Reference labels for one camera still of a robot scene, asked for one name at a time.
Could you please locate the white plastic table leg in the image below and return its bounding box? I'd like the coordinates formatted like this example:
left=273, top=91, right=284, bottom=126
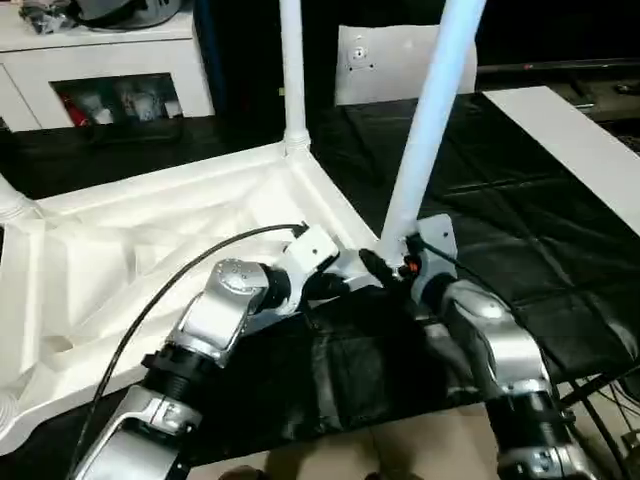
left=278, top=0, right=313, bottom=152
left=0, top=172, right=41, bottom=224
left=0, top=387, right=22, bottom=439
left=375, top=0, right=490, bottom=275

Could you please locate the black mat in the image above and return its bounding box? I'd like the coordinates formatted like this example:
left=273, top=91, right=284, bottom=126
left=0, top=89, right=640, bottom=469

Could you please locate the white flat board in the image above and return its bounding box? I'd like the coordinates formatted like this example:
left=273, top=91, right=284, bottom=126
left=482, top=85, right=640, bottom=237

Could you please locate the black bar with red light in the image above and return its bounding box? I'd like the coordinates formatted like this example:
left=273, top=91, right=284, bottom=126
left=477, top=58, right=640, bottom=72

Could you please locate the white cabinet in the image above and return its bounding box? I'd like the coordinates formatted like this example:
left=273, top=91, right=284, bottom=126
left=0, top=0, right=216, bottom=134

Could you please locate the dark grey helmet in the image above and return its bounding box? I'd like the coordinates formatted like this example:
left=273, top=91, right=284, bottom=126
left=79, top=0, right=192, bottom=29

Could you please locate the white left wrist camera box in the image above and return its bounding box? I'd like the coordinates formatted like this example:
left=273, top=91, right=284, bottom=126
left=281, top=224, right=342, bottom=317

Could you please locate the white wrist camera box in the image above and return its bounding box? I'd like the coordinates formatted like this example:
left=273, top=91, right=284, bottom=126
left=407, top=213, right=459, bottom=309
left=281, top=224, right=342, bottom=317

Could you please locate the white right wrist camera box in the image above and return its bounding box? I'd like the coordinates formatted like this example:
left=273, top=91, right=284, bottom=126
left=407, top=213, right=459, bottom=309

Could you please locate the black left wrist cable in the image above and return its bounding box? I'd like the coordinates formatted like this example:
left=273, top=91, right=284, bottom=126
left=69, top=223, right=309, bottom=480

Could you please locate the black metal table frame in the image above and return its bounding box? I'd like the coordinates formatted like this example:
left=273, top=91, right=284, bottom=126
left=557, top=368, right=640, bottom=407

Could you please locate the black tangled strap bundle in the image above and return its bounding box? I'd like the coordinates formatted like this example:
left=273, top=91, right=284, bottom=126
left=24, top=7, right=69, bottom=34

